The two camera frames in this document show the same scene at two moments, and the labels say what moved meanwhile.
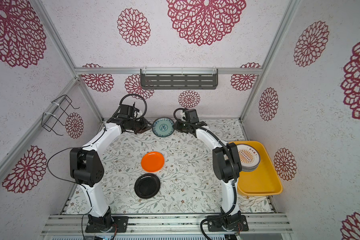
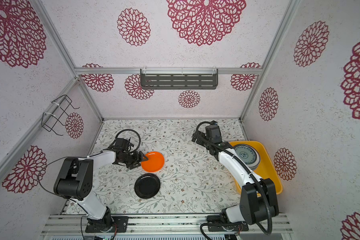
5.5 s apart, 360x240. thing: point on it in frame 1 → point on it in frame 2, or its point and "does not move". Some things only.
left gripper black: (145, 126) → (137, 159)
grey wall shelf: (179, 78) does not move
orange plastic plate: (152, 161) does not move
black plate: (147, 185) does not move
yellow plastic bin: (263, 181) does not move
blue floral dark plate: (163, 127) → (249, 154)
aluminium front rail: (165, 224) does not move
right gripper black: (178, 127) → (202, 136)
